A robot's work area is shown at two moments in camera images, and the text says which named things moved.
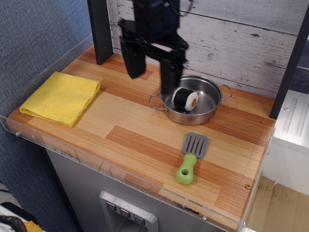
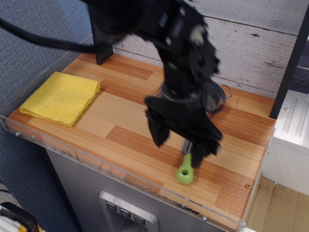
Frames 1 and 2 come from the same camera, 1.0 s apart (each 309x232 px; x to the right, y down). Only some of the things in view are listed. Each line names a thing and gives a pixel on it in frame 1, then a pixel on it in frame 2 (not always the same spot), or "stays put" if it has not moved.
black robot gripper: [155, 33] → [180, 108]
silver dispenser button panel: [122, 215] stays put
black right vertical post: [297, 56] stays put
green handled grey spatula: [195, 145] stays put
